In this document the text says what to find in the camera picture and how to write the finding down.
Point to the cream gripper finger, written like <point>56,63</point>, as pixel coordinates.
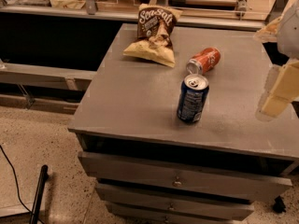
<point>280,89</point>
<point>269,32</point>

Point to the blue pepsi can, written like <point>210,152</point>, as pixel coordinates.
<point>194,91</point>

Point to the orange soda can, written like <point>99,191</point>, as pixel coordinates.
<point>203,61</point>

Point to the top grey drawer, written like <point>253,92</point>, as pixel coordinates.
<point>171,175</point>

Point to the grey drawer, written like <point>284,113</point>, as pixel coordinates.
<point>173,203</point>
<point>171,175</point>
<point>165,217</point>

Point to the sea salt chips bag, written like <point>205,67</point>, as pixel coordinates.
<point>155,25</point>

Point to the black caster wheel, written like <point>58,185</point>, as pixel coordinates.
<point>279,206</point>

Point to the middle grey drawer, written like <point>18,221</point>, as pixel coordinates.
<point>173,203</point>

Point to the grey drawer cabinet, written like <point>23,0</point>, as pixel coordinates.
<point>130,109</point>

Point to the bottom grey drawer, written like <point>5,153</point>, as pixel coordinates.
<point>165,217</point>

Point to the black pole on floor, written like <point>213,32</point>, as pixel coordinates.
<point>43,177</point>

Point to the grey metal shelf rail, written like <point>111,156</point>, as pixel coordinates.
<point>46,77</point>

